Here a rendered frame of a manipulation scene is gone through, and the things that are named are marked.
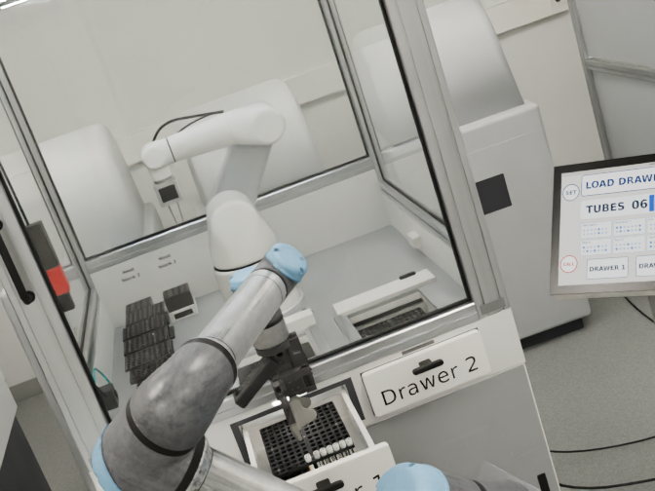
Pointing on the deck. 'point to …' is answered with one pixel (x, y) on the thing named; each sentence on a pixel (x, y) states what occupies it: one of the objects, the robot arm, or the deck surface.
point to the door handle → (16, 275)
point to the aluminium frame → (34, 276)
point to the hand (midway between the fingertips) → (293, 432)
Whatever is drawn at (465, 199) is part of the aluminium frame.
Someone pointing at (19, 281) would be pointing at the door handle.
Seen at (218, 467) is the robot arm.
